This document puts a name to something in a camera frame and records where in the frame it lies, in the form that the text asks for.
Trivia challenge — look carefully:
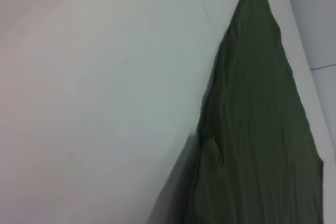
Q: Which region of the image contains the dark green t-shirt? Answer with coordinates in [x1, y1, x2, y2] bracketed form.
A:
[155, 0, 325, 224]

